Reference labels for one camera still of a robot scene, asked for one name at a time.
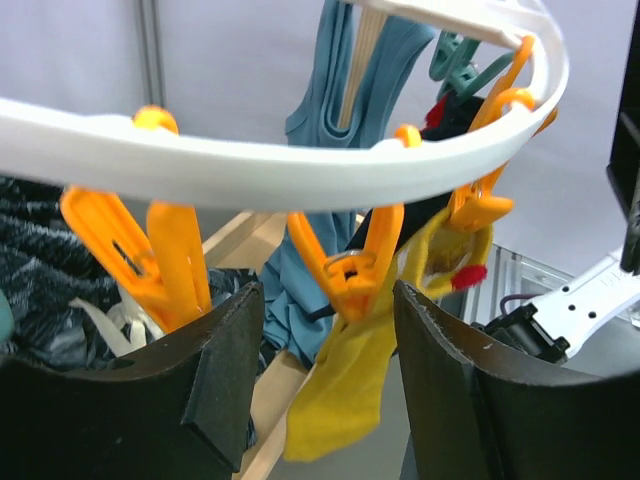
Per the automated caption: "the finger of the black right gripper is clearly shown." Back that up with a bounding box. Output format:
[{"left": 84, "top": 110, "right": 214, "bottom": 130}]
[{"left": 606, "top": 2, "right": 639, "bottom": 275}]

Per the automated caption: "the teal clothes peg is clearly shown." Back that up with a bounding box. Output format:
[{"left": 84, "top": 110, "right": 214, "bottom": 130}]
[{"left": 429, "top": 31, "right": 514, "bottom": 101}]

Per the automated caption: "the orange clothes peg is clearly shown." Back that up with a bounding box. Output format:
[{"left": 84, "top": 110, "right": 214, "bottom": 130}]
[
  {"left": 285, "top": 124, "right": 424, "bottom": 324},
  {"left": 448, "top": 100, "right": 558, "bottom": 232},
  {"left": 59, "top": 105, "right": 214, "bottom": 334}
]

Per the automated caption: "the navy sock with santa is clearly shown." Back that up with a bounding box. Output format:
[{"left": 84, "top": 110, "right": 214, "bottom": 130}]
[{"left": 327, "top": 94, "right": 484, "bottom": 248}]

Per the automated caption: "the dark patterned cloth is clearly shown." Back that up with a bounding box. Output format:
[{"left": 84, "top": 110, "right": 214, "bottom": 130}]
[{"left": 0, "top": 177, "right": 271, "bottom": 451}]

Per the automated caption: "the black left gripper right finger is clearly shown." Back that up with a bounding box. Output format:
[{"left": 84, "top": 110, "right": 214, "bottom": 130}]
[{"left": 394, "top": 281, "right": 639, "bottom": 479}]

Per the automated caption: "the white round clip hanger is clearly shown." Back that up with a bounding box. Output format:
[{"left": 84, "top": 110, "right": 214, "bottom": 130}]
[{"left": 1, "top": 1, "right": 569, "bottom": 211}]

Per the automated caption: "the wooden hanging rack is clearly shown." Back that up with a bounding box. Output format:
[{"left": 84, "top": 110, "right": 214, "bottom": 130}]
[{"left": 211, "top": 1, "right": 385, "bottom": 479}]

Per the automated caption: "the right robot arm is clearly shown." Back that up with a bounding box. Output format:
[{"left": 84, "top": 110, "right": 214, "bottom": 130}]
[{"left": 496, "top": 1, "right": 639, "bottom": 356}]

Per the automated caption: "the yellow sock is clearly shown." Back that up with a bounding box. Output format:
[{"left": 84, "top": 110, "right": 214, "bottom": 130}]
[{"left": 283, "top": 208, "right": 493, "bottom": 462}]

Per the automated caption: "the blue cloth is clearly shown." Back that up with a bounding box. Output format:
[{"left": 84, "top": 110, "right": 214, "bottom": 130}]
[{"left": 259, "top": 0, "right": 439, "bottom": 369}]

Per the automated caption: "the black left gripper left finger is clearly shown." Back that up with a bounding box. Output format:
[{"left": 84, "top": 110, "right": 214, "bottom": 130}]
[{"left": 1, "top": 283, "right": 264, "bottom": 479}]

